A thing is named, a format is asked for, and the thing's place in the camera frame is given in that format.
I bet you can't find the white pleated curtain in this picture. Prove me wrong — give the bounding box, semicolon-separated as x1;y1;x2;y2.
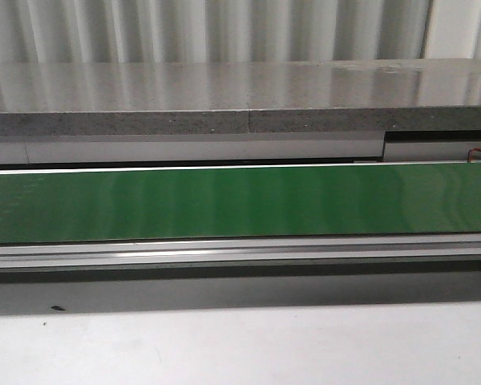
0;1;481;63

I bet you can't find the grey conveyor rear frame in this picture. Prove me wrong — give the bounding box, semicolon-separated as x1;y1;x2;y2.
0;130;481;165

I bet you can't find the aluminium conveyor front rail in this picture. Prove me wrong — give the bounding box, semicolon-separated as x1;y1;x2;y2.
0;233;481;269

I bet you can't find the green conveyor belt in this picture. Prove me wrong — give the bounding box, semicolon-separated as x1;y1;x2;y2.
0;162;481;244

